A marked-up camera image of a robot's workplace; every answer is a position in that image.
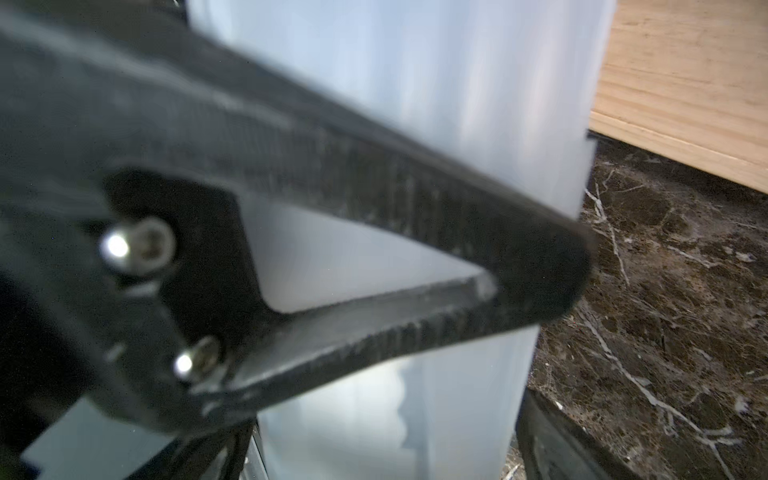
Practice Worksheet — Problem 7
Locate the wooden two-tier shelf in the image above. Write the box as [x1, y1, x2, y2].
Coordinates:
[589, 1, 767, 192]

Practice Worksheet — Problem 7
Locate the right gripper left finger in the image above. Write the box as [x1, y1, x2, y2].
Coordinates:
[1, 1, 593, 436]

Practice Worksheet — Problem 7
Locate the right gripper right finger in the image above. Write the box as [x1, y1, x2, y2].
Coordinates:
[516, 388, 640, 480]

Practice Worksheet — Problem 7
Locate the frosted clear pencil case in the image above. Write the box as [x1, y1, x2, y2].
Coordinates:
[184, 0, 619, 480]

